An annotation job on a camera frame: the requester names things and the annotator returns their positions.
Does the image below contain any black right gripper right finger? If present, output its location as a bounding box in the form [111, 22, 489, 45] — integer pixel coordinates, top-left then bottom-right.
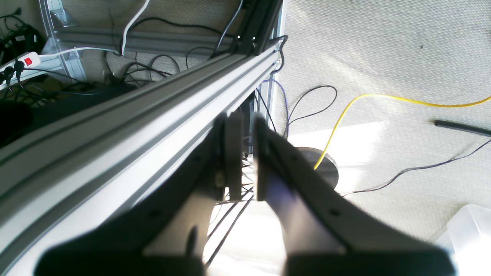
[253, 115, 456, 276]

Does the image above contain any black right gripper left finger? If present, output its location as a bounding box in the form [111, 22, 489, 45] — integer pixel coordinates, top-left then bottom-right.
[35, 112, 243, 276]

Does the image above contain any round metal floor base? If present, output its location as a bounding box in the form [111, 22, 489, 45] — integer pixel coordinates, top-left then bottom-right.
[296, 147, 339, 189]

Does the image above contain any white power strip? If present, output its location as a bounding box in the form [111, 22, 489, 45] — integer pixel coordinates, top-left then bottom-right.
[1, 52, 41, 77]

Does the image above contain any black floor cable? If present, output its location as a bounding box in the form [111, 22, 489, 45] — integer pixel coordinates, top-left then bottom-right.
[339, 139, 491, 198]

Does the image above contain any aluminium frame rail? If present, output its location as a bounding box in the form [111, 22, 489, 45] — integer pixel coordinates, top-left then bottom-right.
[0, 48, 280, 276]

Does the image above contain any yellow cable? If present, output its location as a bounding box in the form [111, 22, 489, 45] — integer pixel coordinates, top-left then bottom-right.
[314, 93, 491, 170]

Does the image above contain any white cable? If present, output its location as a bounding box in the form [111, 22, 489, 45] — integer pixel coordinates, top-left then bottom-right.
[38, 0, 151, 58]

